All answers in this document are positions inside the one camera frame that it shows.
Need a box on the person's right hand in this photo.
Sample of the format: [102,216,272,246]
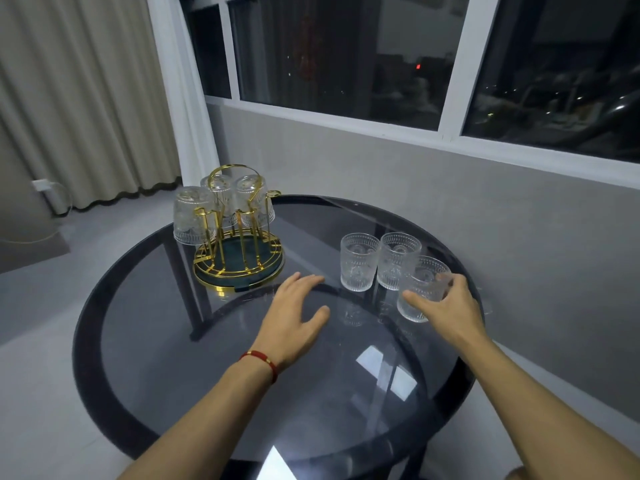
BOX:
[402,273,490,348]

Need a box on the person's left hand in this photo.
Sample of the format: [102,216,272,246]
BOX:
[247,272,331,370]

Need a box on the clear embossed drinking glass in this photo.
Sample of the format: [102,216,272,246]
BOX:
[234,175,276,230]
[200,173,239,230]
[340,233,381,293]
[376,232,423,291]
[396,255,453,324]
[173,186,217,246]

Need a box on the person's right forearm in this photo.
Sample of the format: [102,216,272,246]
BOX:
[464,334,640,480]

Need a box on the person's left forearm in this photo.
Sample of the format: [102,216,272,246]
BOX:
[119,356,281,480]

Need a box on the gold cup rack green tray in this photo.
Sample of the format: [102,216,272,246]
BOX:
[192,164,286,298]

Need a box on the white sheer curtain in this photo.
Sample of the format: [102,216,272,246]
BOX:
[146,0,221,187]

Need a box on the beige curtain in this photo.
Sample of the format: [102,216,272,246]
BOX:
[0,0,182,211]

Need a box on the red string bracelet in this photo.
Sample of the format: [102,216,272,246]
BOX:
[239,350,279,385]

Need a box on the white window frame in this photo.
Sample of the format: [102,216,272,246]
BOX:
[177,0,640,191]

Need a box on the black round table frame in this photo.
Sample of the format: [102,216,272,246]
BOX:
[72,195,485,480]

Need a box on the white power adapter with cable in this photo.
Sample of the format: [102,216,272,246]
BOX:
[31,179,74,216]

